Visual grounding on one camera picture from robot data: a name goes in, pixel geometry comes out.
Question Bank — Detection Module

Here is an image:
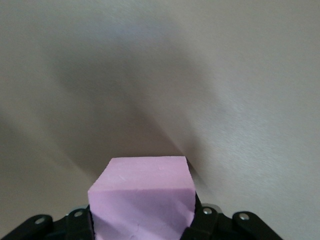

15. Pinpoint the pink foam cube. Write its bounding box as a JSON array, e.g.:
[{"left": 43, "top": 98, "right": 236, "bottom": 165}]
[{"left": 87, "top": 156, "right": 196, "bottom": 240}]

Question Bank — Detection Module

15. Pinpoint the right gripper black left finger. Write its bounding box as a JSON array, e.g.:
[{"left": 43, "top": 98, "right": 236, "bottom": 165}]
[{"left": 0, "top": 204, "right": 96, "bottom": 240}]

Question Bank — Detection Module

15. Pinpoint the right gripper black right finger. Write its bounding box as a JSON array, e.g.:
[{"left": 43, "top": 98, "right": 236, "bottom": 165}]
[{"left": 183, "top": 203, "right": 284, "bottom": 240}]

